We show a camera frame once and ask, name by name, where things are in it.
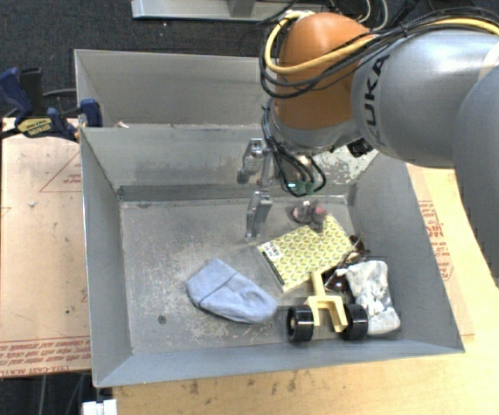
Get brown cardboard board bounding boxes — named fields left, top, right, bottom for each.
left=0, top=117, right=477, bottom=380

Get black cylinder on white bracket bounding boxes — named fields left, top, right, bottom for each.
left=345, top=137, right=374, bottom=158

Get yellow patterned box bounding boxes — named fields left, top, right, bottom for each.
left=256, top=214, right=355, bottom=295

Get light blue sock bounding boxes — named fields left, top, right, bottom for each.
left=185, top=258, right=279, bottom=325

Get cream toy axle black wheels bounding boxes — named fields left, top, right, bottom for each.
left=285, top=270, right=370, bottom=344

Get small grey pink toy animal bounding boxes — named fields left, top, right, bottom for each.
left=285, top=200, right=329, bottom=233

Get grey metal bin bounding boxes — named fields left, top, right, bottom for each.
left=74, top=48, right=466, bottom=389

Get dark brown sunglasses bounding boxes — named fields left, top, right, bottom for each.
left=321, top=233, right=370, bottom=294

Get white crumpled cloth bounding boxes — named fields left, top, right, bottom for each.
left=343, top=259, right=402, bottom=336

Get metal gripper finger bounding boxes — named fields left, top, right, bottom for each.
left=245, top=190, right=274, bottom=239
left=236, top=137, right=269, bottom=186

